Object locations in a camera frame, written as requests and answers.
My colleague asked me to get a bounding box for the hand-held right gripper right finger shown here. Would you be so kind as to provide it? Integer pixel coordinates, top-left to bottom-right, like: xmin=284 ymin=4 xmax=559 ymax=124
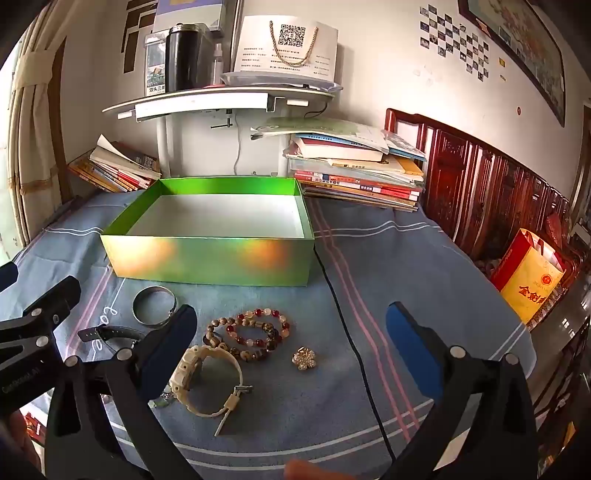
xmin=379 ymin=302 xmax=539 ymax=480

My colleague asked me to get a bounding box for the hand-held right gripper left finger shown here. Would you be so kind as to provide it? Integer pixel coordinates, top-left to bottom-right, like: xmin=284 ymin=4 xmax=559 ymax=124
xmin=44 ymin=304 xmax=204 ymax=480

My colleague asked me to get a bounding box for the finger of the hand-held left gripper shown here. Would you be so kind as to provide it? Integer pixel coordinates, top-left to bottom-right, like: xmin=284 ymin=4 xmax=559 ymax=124
xmin=0 ymin=261 xmax=20 ymax=294
xmin=0 ymin=276 xmax=82 ymax=356

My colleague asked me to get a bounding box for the white wristwatch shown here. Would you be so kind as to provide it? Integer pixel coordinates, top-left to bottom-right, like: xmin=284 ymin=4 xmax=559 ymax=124
xmin=168 ymin=344 xmax=254 ymax=438

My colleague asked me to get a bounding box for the silver bangle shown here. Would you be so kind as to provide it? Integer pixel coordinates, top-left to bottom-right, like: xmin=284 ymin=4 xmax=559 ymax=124
xmin=132 ymin=286 xmax=178 ymax=328

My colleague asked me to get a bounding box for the brown bead bracelet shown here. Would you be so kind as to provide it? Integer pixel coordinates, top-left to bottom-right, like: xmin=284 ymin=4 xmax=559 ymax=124
xmin=203 ymin=318 xmax=283 ymax=363

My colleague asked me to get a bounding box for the black wristwatch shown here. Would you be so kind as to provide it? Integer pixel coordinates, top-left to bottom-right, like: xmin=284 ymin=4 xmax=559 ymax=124
xmin=78 ymin=324 xmax=144 ymax=344

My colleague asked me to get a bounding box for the shiny green cardboard box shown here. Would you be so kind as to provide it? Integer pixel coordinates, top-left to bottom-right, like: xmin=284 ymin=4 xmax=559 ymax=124
xmin=100 ymin=176 xmax=315 ymax=288

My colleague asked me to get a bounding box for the gold flower brooch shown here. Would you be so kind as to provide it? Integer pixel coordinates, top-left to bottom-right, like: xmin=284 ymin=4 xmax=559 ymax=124
xmin=292 ymin=346 xmax=320 ymax=370

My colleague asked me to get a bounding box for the person's right hand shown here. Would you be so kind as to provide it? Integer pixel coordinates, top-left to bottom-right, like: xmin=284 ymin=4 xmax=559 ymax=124
xmin=283 ymin=459 xmax=338 ymax=480

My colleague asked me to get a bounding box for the blue striped bedsheet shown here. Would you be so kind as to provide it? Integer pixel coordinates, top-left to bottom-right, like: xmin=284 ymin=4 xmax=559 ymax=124
xmin=18 ymin=189 xmax=536 ymax=480

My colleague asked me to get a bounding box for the yellow and red paper bag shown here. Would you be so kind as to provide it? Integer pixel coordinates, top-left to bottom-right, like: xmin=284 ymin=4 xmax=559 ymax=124
xmin=489 ymin=227 xmax=566 ymax=324

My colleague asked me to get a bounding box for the small stack of books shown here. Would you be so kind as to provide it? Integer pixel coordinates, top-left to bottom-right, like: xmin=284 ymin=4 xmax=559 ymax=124
xmin=67 ymin=134 xmax=162 ymax=193

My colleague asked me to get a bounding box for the beige curtain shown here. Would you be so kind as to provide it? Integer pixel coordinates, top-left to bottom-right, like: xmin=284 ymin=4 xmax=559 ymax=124
xmin=0 ymin=0 xmax=70 ymax=250

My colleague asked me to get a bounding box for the tall stack of books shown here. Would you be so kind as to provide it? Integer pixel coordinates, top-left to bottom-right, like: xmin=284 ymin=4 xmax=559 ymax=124
xmin=249 ymin=115 xmax=428 ymax=213

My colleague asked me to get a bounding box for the red wooden bench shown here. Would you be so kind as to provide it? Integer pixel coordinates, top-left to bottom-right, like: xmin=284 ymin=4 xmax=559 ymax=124
xmin=384 ymin=108 xmax=591 ymax=296

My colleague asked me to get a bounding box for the clear leaflet holder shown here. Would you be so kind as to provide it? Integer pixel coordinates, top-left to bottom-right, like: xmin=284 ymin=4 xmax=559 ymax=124
xmin=144 ymin=30 xmax=170 ymax=96

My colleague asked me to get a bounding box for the black thermos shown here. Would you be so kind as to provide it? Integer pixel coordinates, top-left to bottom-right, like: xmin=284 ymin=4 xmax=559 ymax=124
xmin=165 ymin=24 xmax=215 ymax=93

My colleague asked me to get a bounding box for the pile of white papers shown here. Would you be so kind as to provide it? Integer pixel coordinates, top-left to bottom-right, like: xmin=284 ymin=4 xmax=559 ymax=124
xmin=221 ymin=71 xmax=343 ymax=92

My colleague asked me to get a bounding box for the white paper bag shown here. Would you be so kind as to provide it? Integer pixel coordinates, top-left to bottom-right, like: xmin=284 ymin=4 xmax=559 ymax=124
xmin=233 ymin=15 xmax=340 ymax=79

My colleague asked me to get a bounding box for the black cable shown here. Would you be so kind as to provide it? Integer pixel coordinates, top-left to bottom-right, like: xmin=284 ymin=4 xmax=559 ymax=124
xmin=313 ymin=242 xmax=399 ymax=467

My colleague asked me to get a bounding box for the red and white bead bracelet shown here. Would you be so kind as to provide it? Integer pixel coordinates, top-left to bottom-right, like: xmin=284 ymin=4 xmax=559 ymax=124
xmin=225 ymin=308 xmax=293 ymax=350

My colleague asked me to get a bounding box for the white power cable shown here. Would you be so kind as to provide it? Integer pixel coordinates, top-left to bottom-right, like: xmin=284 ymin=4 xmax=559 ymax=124
xmin=232 ymin=126 xmax=244 ymax=177

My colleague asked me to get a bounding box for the dark wall decal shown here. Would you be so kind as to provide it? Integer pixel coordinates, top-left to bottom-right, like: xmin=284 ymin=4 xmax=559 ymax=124
xmin=121 ymin=0 xmax=158 ymax=61

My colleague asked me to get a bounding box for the wall photo collage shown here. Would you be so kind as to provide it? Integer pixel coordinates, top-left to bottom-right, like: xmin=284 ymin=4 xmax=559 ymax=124
xmin=418 ymin=4 xmax=490 ymax=81

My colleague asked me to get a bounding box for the framed wall picture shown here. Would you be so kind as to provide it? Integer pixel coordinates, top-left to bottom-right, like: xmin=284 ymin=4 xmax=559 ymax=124
xmin=457 ymin=0 xmax=568 ymax=127

